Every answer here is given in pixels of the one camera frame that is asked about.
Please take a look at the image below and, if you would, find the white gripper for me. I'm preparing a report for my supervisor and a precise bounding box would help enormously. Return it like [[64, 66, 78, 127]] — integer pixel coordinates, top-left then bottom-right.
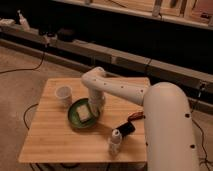
[[88, 89, 105, 117]]

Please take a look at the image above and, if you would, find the green ceramic bowl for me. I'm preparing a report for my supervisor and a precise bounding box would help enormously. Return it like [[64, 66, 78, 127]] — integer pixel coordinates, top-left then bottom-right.
[[67, 98, 100, 129]]

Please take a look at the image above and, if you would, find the white plastic cup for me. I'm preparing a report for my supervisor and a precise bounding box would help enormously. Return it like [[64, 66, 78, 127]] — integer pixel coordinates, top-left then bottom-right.
[[55, 86, 72, 107]]

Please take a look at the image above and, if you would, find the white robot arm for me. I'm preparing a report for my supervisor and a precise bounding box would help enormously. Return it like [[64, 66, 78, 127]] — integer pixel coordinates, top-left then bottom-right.
[[81, 67, 199, 171]]

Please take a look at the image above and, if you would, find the white sponge block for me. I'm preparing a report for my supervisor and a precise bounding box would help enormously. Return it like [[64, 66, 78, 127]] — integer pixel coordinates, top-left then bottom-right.
[[77, 105, 90, 122]]

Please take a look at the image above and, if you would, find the small white bottle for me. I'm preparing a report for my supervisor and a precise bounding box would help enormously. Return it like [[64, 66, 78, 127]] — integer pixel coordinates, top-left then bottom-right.
[[108, 129, 122, 155]]

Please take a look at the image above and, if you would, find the wooden table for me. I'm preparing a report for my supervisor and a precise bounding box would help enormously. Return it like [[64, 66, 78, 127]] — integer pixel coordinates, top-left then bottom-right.
[[18, 78, 147, 163]]

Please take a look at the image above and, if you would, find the black round object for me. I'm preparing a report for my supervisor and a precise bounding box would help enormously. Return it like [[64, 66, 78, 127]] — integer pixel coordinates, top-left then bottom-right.
[[57, 28, 75, 42]]

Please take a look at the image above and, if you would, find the white spray bottle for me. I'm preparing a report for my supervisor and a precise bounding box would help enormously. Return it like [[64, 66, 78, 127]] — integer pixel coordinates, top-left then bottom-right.
[[17, 10, 30, 31]]

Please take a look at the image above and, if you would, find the black cable under table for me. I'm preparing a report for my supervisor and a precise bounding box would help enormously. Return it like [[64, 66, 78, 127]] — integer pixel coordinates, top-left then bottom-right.
[[22, 103, 40, 131]]

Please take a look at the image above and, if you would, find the black floor cable left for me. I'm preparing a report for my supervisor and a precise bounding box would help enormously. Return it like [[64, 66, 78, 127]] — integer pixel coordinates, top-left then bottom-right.
[[0, 44, 47, 76]]

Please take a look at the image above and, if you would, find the black cable right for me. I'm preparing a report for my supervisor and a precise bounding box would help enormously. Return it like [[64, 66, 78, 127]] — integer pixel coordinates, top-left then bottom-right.
[[191, 118, 213, 171]]

